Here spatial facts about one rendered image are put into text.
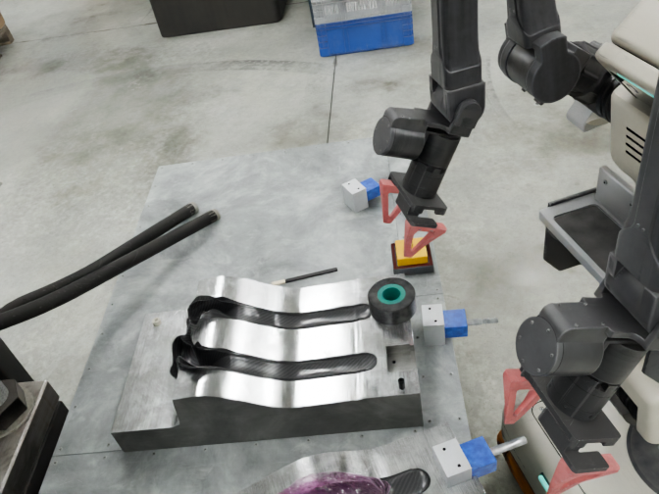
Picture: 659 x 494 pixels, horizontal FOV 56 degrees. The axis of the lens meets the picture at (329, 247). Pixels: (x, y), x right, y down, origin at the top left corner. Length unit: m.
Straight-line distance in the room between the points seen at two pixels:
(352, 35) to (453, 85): 3.20
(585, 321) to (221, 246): 0.97
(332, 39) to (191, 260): 2.85
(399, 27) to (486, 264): 2.05
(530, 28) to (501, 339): 1.42
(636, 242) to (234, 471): 0.70
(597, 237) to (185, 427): 0.69
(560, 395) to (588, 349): 0.09
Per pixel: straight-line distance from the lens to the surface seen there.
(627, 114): 0.96
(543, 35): 0.94
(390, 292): 1.07
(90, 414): 1.23
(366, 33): 4.09
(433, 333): 1.11
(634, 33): 0.85
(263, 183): 1.59
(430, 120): 0.93
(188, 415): 1.03
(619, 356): 0.67
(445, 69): 0.90
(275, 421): 1.02
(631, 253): 0.62
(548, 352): 0.62
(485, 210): 2.68
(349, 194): 1.41
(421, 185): 0.97
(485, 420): 2.00
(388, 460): 0.95
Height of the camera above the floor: 1.68
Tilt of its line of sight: 41 degrees down
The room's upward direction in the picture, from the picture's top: 12 degrees counter-clockwise
